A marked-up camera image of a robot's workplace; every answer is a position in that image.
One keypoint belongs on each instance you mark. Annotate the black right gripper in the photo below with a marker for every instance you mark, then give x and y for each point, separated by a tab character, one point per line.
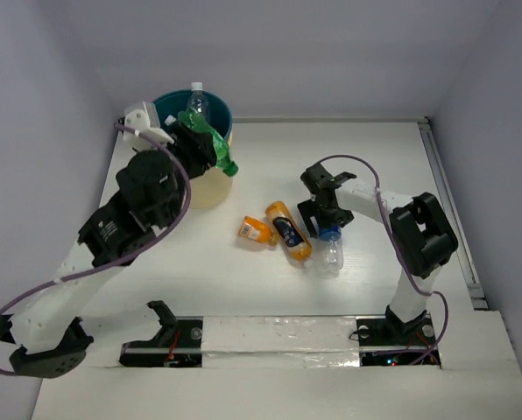
309	209

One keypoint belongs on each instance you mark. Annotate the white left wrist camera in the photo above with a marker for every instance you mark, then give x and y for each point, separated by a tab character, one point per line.
144	118

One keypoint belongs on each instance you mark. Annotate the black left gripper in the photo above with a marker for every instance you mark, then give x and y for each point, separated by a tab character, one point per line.
198	146

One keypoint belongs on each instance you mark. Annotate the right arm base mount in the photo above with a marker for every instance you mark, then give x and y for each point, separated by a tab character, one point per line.
379	347

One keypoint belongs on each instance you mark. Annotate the green plastic bottle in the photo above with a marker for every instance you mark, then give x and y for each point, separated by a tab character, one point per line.
216	145

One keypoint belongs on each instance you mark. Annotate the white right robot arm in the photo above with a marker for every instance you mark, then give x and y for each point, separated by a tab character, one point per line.
417	227

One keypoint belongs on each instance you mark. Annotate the short orange bottle barcode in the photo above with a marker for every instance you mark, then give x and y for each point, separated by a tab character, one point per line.
258	231

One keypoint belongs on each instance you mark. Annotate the beige bin with teal liner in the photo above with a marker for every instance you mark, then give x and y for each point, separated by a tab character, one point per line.
213	187

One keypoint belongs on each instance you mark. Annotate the aluminium rail on table edge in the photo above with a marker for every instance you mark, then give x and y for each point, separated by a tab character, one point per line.
475	289

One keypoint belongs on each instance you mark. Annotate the small clear plastic bottle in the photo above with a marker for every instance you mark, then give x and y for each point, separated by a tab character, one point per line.
170	120

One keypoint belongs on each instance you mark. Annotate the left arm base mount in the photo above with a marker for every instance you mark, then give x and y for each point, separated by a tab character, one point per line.
176	344

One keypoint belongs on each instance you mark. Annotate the tall orange navy bottle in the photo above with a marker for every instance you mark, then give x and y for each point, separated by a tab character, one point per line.
296	244

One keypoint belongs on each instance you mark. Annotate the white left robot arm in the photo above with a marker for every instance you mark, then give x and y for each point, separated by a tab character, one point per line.
44	323

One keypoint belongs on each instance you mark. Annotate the large clear plastic bottle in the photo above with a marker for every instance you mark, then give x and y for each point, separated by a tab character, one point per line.
198	101

